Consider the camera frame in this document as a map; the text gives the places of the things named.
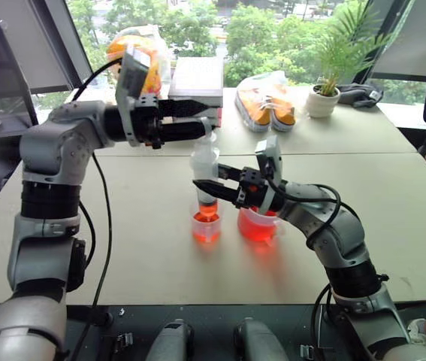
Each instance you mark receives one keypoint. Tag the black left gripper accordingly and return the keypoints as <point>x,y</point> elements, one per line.
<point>147,120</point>

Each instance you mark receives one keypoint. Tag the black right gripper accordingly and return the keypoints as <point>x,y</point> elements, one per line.
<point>252,190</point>

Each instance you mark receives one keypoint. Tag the clear plastic syringe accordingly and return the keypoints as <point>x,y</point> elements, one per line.
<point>204,163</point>

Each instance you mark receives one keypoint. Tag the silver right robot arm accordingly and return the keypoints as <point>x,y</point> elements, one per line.
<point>340,233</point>

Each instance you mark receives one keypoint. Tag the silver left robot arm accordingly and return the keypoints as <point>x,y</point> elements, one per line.
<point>47,143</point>

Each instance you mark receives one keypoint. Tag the small clear cup red liquid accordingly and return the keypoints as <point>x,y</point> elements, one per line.
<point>206,229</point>

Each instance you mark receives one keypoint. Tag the large clear cup red liquid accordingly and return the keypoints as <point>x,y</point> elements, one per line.
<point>257,227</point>

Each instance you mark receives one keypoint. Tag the white grey cardboard box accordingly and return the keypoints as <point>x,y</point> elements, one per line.
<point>197,77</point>

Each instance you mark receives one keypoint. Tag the plastic bag with orange contents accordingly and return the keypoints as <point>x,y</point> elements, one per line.
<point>156,67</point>

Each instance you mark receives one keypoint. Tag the clear bag with orange shoes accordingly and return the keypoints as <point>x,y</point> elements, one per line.
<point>269,105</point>

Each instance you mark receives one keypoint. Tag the green plant in white pot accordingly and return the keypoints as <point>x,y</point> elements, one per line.
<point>325,99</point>

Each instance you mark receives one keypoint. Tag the grey fabric pouch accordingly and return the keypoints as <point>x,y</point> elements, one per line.
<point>361,94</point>

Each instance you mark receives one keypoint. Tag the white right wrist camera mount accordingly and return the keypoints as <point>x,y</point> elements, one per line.
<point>269,150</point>

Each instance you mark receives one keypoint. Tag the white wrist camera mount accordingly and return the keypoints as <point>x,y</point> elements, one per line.
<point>269,150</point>
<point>130,75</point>

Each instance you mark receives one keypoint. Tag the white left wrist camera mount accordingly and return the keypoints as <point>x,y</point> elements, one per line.
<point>130,75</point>

